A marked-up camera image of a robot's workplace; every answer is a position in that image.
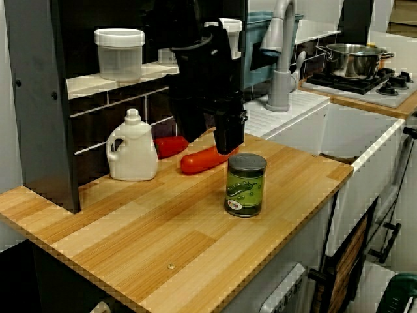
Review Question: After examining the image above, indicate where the green pea can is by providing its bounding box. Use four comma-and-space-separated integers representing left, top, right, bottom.
223, 152, 268, 218

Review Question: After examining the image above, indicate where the small clear jar white lid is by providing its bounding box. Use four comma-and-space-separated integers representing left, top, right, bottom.
157, 48, 179, 67

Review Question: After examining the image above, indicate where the red toy pepper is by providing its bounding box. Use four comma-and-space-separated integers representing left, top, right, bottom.
153, 135, 190, 160

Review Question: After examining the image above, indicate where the tall clear jar white lid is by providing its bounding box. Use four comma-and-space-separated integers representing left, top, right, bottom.
204, 18, 244, 60

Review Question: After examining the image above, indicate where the grey toy faucet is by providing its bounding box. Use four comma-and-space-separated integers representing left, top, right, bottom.
259, 0, 308, 113

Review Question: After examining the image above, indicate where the dark grey shelf unit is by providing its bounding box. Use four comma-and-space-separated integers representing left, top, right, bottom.
5, 0, 248, 215

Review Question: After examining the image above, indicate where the white detergent bottle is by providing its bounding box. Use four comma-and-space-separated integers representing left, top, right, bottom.
106, 108, 160, 181

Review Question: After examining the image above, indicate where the black metal rod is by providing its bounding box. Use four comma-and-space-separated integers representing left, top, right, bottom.
379, 126, 417, 231

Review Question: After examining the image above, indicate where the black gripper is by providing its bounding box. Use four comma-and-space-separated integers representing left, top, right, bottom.
167, 28, 248, 156

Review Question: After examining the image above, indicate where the toy stove top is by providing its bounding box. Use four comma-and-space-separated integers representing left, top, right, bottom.
301, 68, 417, 108

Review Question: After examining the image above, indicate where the black framed wooden panel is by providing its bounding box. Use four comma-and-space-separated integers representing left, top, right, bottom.
308, 198, 381, 313

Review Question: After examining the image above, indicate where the white toy oven front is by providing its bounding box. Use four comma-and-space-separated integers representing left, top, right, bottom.
224, 262, 309, 313

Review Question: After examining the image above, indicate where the wide clear jar white lid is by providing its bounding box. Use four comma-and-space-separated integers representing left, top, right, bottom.
94, 28, 146, 82

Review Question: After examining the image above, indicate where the black stove knob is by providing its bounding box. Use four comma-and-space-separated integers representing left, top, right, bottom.
392, 71, 412, 89
376, 81, 399, 96

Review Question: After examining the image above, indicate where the white toy sink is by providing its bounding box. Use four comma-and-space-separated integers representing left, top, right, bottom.
242, 89, 408, 261

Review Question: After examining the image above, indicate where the steel cooking pot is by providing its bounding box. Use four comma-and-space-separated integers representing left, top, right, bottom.
315, 42, 395, 79

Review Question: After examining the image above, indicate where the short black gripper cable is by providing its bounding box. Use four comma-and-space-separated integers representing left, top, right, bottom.
169, 31, 214, 53

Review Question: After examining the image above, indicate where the orange toy sausage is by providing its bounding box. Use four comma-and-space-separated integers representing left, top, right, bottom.
180, 145, 240, 175

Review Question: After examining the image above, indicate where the black bar handle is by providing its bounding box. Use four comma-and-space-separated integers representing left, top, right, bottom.
367, 222, 403, 264

